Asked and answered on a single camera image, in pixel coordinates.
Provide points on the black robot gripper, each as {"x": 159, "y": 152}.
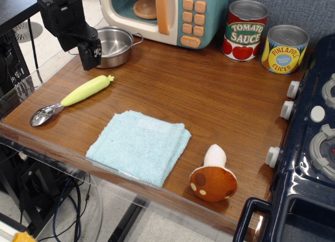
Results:
{"x": 71, "y": 17}

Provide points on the yellow handled metal spoon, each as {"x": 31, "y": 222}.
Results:
{"x": 84, "y": 91}

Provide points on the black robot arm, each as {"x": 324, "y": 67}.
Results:
{"x": 65, "y": 20}

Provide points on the small steel pot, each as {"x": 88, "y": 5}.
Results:
{"x": 116, "y": 43}

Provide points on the black side desk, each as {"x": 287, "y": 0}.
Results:
{"x": 14, "y": 12}

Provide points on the teal toy microwave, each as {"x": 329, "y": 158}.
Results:
{"x": 185, "y": 23}

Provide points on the light blue folded towel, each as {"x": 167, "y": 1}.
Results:
{"x": 139, "y": 147}

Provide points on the clear acrylic table guard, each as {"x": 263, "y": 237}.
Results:
{"x": 161, "y": 81}

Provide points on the tomato sauce can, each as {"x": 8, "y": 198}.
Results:
{"x": 244, "y": 29}

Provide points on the black table leg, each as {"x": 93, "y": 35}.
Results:
{"x": 128, "y": 219}

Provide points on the plush brown mushroom toy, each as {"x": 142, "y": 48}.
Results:
{"x": 213, "y": 182}

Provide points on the pineapple slices can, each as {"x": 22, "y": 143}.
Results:
{"x": 284, "y": 50}

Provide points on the yellow plush object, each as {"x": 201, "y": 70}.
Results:
{"x": 23, "y": 237}

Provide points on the dark blue toy stove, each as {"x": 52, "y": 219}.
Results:
{"x": 301, "y": 206}

